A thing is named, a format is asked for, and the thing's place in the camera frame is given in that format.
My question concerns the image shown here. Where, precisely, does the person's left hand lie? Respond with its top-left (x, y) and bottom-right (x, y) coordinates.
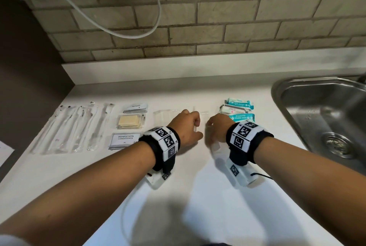
top-left (168, 109), bottom-right (204, 148)

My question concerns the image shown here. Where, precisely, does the person's right hand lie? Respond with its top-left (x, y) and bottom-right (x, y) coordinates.
top-left (205, 113), bottom-right (236, 145)

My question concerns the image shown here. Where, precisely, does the white box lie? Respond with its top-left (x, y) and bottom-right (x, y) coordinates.
top-left (219, 104), bottom-right (249, 115)

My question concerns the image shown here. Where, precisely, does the stack of small white sachets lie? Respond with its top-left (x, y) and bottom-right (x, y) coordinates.
top-left (123, 102), bottom-right (148, 111)

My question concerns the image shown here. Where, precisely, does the person's right forearm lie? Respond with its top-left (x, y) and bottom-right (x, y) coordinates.
top-left (254, 136), bottom-right (366, 246)

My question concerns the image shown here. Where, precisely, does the person's left forearm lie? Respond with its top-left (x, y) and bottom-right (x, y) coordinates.
top-left (0, 141), bottom-right (156, 246)

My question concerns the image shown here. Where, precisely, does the white countertop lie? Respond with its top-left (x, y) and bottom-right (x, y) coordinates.
top-left (0, 78), bottom-right (352, 246)

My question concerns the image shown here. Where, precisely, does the black wristband with marker tags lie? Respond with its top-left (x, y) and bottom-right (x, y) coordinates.
top-left (138, 126), bottom-right (181, 174)
top-left (226, 120), bottom-right (275, 167)

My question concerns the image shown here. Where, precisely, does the steel sink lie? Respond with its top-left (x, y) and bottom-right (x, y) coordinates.
top-left (271, 76), bottom-right (366, 175)

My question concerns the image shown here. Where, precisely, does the white and blue poster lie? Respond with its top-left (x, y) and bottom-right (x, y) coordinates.
top-left (0, 140), bottom-right (15, 168)

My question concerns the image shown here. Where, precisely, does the white shirt sleeve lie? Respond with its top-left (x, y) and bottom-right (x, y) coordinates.
top-left (0, 234), bottom-right (31, 246)

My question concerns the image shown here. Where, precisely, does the thin black cable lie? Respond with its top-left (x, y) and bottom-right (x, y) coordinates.
top-left (251, 173), bottom-right (274, 181)

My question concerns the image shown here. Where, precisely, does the white wall cable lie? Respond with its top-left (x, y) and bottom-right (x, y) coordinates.
top-left (0, 0), bottom-right (162, 39)

